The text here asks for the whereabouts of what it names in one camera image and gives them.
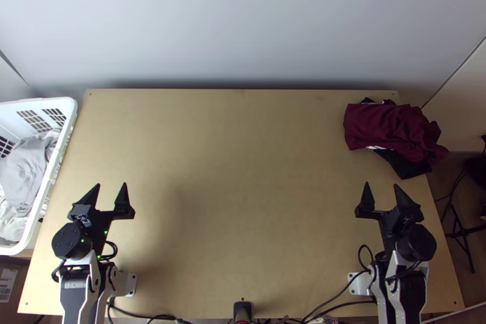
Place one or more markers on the dark garment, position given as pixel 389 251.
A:
pixel 408 168

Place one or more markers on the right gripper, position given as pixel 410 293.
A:
pixel 385 221

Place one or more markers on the white laundry basket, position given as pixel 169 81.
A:
pixel 47 191

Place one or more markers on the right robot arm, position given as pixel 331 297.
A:
pixel 402 293

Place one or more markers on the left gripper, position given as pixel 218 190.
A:
pixel 106 225

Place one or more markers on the white garment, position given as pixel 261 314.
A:
pixel 9 223

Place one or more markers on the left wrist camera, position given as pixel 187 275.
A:
pixel 80 213

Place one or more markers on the maroon garment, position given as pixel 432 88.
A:
pixel 387 126

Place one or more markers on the cardboard box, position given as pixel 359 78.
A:
pixel 13 286

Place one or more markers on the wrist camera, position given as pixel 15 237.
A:
pixel 80 213
pixel 406 219

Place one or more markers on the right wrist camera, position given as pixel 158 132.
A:
pixel 406 219

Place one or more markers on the grey t-shirt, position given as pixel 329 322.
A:
pixel 26 166

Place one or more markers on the black tripod stand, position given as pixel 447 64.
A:
pixel 465 231

